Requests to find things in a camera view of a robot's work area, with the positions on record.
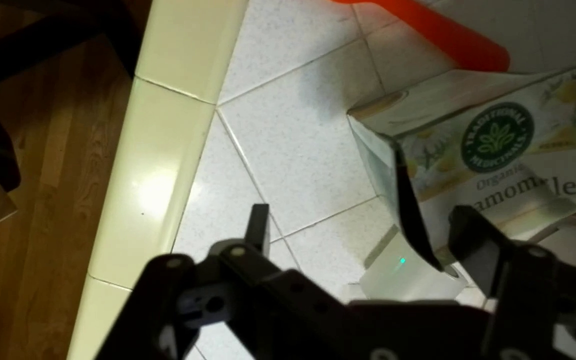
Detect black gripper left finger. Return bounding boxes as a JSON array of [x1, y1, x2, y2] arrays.
[[95, 204, 488, 360]]

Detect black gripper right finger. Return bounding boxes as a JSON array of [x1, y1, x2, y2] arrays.
[[448, 207, 576, 360]]

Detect green chamomile tea box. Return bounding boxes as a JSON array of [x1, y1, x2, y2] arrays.
[[349, 67, 576, 300]]

